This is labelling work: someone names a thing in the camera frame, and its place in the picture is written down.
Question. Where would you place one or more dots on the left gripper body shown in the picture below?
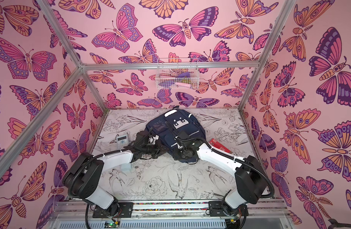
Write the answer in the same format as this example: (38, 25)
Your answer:
(154, 150)

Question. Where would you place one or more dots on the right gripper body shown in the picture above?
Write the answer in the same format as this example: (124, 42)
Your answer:
(179, 144)

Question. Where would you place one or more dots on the navy blue backpack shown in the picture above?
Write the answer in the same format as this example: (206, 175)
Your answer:
(177, 125)

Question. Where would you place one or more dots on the grey scientific calculator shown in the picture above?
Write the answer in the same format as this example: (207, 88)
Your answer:
(122, 140)

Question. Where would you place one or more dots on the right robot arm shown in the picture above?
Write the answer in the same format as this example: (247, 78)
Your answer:
(252, 183)

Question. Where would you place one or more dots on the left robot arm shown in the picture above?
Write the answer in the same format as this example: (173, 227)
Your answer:
(85, 178)

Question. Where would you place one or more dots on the red notebook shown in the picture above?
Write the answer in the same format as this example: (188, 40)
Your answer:
(219, 146)

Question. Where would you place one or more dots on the green circuit board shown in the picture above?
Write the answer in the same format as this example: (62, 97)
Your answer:
(111, 224)

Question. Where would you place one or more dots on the white wire basket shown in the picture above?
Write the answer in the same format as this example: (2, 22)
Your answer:
(179, 73)

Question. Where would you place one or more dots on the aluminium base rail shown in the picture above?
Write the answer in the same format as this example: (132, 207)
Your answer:
(172, 214)

